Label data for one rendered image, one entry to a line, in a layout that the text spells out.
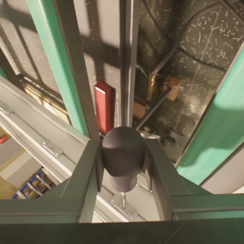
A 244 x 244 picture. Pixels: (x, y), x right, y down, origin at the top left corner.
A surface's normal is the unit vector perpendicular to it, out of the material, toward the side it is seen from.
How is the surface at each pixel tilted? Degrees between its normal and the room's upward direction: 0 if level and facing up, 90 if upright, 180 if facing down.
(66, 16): 90
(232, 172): 0
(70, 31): 90
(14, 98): 90
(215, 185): 0
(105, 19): 0
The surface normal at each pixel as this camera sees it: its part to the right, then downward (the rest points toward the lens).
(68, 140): -0.01, -0.62
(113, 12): -0.61, 0.62
